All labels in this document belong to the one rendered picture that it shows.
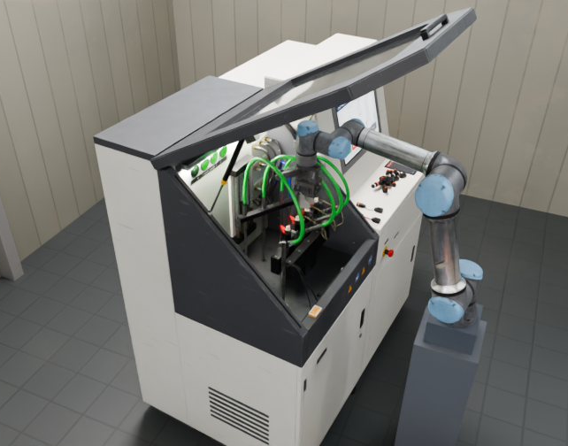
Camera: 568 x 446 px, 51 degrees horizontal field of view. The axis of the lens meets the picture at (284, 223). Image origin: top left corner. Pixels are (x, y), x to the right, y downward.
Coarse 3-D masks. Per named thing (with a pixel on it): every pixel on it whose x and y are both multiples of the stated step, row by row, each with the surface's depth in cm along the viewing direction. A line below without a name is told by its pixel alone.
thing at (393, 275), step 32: (288, 64) 256; (320, 64) 256; (320, 128) 245; (384, 128) 301; (320, 160) 250; (352, 192) 276; (416, 224) 313; (384, 256) 272; (384, 288) 291; (384, 320) 313
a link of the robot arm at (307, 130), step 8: (304, 120) 203; (312, 120) 204; (304, 128) 199; (312, 128) 199; (296, 136) 203; (304, 136) 201; (312, 136) 200; (296, 144) 205; (304, 144) 202; (312, 144) 200; (296, 152) 207; (304, 152) 204; (312, 152) 204
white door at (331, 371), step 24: (360, 288) 252; (360, 312) 264; (336, 336) 241; (360, 336) 275; (312, 360) 222; (336, 360) 252; (360, 360) 292; (312, 384) 231; (336, 384) 264; (312, 408) 241; (336, 408) 277; (312, 432) 252
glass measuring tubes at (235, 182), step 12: (252, 156) 241; (240, 168) 233; (228, 180) 235; (240, 180) 238; (240, 192) 241; (252, 192) 249; (240, 204) 245; (252, 204) 253; (240, 228) 252; (252, 228) 258; (240, 240) 251
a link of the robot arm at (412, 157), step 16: (352, 128) 205; (368, 128) 205; (352, 144) 208; (368, 144) 203; (384, 144) 200; (400, 144) 198; (400, 160) 199; (416, 160) 195; (432, 160) 192; (448, 160) 189; (464, 176) 186
